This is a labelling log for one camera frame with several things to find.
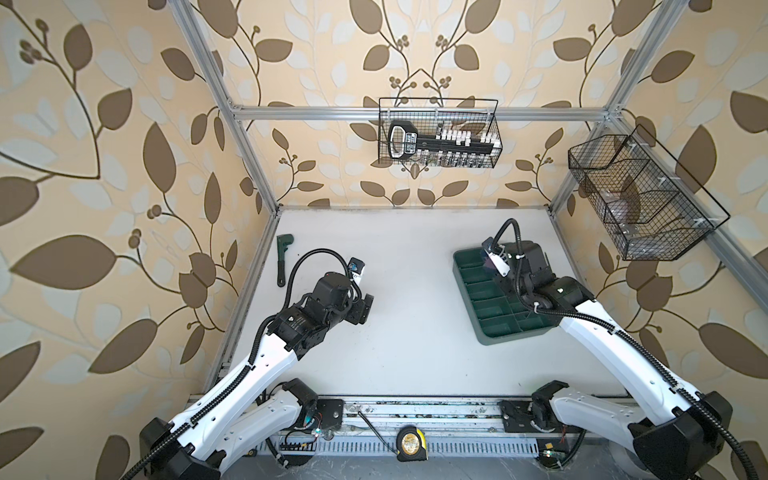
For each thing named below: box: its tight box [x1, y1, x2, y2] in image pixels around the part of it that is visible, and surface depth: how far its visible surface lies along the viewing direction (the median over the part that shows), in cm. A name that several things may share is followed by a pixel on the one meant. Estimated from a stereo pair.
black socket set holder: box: [388, 120, 502, 163], surface depth 85 cm
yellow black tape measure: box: [396, 424, 429, 462], surface depth 69 cm
